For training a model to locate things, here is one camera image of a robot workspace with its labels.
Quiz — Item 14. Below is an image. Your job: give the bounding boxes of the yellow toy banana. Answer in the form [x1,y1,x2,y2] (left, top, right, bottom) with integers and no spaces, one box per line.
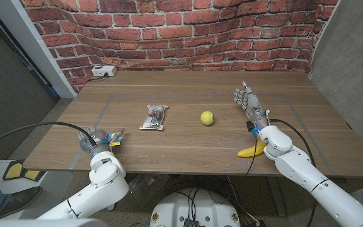
[237,138,267,158]

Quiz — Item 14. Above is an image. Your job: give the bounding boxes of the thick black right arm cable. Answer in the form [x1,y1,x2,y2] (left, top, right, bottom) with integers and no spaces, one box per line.
[269,118,320,227]

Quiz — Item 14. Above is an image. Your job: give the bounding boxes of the dark leather shoe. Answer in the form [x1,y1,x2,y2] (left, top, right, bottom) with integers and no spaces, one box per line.
[0,185,43,220]

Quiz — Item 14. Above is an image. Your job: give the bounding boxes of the yellow tennis ball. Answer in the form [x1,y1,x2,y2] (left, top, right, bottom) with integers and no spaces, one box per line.
[200,110,215,126]

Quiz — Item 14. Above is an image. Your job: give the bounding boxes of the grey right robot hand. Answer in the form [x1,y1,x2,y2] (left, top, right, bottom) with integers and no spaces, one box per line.
[233,81,270,129]

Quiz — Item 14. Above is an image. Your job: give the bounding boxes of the silver snack packet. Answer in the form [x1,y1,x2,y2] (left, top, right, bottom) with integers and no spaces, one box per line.
[139,104,170,131]

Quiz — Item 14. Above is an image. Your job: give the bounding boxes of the white door frame post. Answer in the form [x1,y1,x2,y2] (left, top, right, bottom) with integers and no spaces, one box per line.
[0,0,77,98]

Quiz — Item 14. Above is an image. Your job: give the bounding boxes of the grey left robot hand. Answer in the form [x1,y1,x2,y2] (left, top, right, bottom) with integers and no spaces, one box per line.
[78,125,126,157]

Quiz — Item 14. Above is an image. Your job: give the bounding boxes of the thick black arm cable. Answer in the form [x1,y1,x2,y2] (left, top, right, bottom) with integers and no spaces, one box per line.
[0,121,98,152]
[269,118,320,227]

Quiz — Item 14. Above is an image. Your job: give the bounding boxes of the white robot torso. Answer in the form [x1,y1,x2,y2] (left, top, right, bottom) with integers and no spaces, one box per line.
[149,188,241,227]

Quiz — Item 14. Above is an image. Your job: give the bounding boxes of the black power box cable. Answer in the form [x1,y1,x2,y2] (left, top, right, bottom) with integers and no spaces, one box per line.
[88,73,108,82]

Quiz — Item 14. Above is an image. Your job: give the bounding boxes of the printed red brick backdrop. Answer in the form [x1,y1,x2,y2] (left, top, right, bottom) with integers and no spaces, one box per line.
[19,0,340,94]

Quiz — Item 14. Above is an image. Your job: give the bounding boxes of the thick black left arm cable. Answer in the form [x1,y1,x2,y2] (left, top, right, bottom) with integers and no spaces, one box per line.
[0,121,98,152]

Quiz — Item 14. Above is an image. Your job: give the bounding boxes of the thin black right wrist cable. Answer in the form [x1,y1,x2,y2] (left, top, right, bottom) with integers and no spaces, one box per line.
[245,120,258,177]

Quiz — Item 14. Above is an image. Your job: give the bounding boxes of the white power box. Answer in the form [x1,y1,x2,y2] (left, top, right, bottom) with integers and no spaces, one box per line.
[91,65,118,78]

